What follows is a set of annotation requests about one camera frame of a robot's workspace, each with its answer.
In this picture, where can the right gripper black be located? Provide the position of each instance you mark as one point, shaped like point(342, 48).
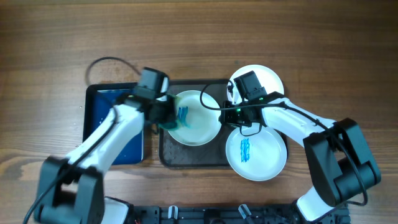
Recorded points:
point(232, 117)

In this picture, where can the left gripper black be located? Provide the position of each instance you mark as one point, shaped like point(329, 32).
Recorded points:
point(171, 106)

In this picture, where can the green yellow sponge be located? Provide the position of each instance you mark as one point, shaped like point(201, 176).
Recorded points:
point(169, 118)

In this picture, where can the white plate stained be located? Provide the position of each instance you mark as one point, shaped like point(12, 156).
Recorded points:
point(255, 153)
point(267, 78)
point(198, 125)

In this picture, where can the white plate back stained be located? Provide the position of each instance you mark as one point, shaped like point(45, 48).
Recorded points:
point(267, 78)

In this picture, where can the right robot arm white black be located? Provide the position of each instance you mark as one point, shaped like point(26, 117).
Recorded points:
point(342, 167)

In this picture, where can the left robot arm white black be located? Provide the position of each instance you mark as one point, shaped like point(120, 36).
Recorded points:
point(71, 189)

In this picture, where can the dark brown serving tray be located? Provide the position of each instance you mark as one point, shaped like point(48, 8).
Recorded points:
point(212, 155)

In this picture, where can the blue water tray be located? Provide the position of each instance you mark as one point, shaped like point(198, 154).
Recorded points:
point(97, 108)

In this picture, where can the white plate front stained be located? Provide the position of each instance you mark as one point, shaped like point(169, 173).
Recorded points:
point(255, 153)

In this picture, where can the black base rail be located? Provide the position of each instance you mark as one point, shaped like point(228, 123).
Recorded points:
point(278, 214)

